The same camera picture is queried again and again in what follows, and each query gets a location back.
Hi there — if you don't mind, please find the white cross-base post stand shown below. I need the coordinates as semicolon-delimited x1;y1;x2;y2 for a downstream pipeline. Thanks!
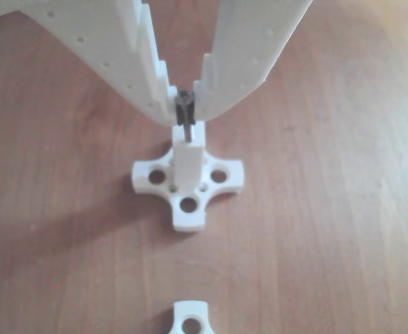
162;299;223;334
132;120;247;232

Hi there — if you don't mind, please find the small silver metal screw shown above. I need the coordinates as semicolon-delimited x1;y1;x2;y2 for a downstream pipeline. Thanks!
175;90;196;142

